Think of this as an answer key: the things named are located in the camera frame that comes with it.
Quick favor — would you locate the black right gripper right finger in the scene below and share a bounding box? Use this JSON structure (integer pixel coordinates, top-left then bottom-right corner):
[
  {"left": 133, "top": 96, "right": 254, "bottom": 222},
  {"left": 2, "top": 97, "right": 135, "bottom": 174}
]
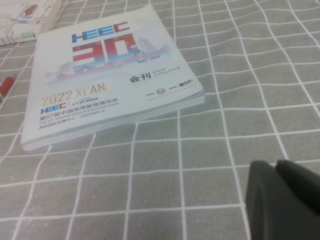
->
[{"left": 275, "top": 159, "right": 320, "bottom": 216}]

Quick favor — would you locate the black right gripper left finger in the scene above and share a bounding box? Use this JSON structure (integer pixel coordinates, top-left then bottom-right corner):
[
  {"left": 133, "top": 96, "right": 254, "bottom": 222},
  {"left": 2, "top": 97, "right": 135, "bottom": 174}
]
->
[{"left": 244, "top": 160, "right": 320, "bottom": 240}]

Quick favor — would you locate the red pen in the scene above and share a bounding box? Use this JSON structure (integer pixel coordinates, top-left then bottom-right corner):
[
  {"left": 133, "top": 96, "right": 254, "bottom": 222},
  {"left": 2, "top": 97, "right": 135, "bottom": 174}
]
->
[{"left": 0, "top": 74, "right": 17, "bottom": 104}]

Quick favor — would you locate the grey white checked tablecloth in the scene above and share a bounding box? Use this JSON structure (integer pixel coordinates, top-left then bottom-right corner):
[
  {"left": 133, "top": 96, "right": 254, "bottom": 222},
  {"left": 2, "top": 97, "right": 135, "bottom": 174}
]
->
[{"left": 0, "top": 0, "right": 320, "bottom": 240}]

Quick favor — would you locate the white HEEC show catalogue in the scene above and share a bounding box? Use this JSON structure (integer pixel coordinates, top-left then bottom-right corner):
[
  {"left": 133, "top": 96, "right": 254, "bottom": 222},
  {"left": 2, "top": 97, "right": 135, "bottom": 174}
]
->
[{"left": 20, "top": 3, "right": 205, "bottom": 153}]

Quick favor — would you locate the red map cover book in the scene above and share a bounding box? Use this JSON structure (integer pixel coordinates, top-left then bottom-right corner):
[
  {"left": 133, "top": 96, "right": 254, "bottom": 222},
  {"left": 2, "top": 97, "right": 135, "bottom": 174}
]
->
[{"left": 0, "top": 0, "right": 63, "bottom": 46}]

